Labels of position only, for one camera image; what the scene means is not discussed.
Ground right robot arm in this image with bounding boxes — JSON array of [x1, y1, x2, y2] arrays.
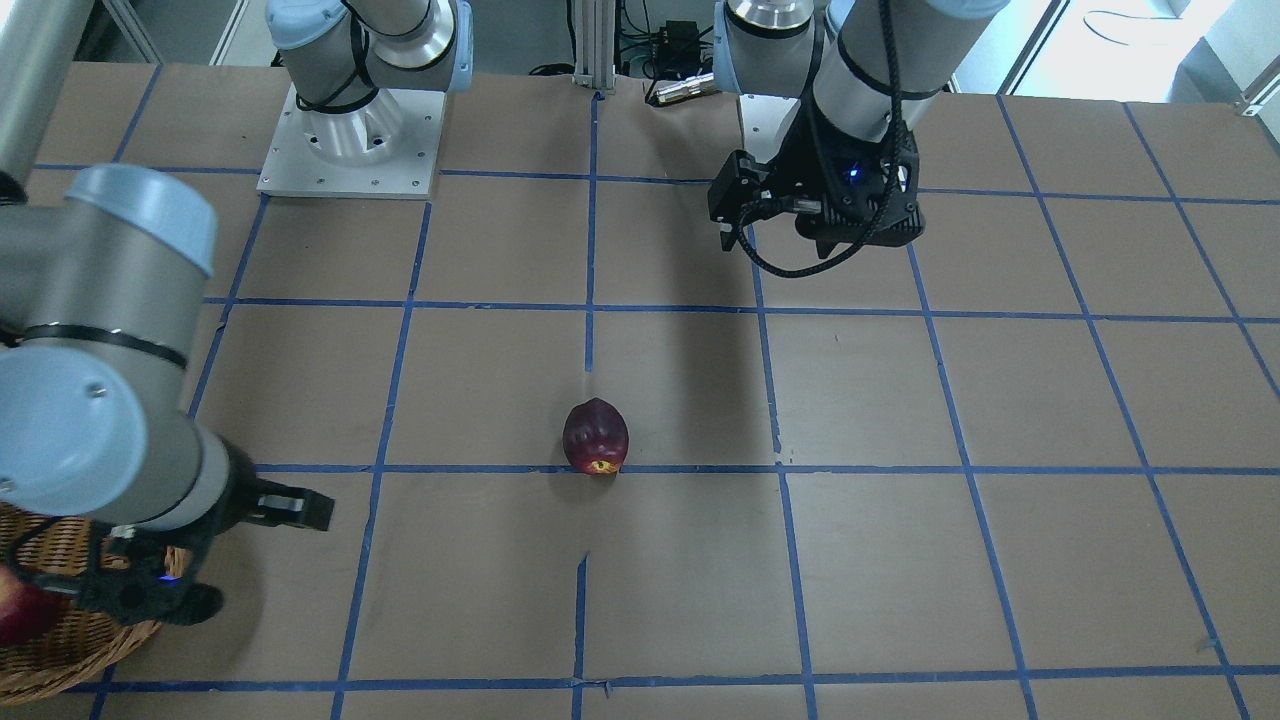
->
[[1, 1, 474, 625]]

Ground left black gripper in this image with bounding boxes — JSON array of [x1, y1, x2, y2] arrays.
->
[[707, 95, 923, 259]]

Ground aluminium frame post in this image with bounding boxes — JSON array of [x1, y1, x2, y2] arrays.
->
[[570, 1, 618, 96]]

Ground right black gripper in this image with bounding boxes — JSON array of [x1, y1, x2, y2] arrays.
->
[[76, 446, 334, 626]]

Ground brown wicker basket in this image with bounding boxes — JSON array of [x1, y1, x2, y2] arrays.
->
[[1, 518, 161, 711]]

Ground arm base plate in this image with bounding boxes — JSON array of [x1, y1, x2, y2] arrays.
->
[[256, 88, 448, 201], [739, 94, 800, 163]]

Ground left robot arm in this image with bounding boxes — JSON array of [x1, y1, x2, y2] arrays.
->
[[707, 1, 1006, 277]]

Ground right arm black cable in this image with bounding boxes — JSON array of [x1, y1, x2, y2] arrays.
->
[[5, 515, 131, 601]]

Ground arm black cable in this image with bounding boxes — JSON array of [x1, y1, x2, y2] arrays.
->
[[739, 0, 913, 279], [5, 515, 131, 601]]

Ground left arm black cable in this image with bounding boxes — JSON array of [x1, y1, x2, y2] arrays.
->
[[739, 0, 913, 279]]

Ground dark red apple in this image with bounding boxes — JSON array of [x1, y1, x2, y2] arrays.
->
[[561, 397, 630, 477]]

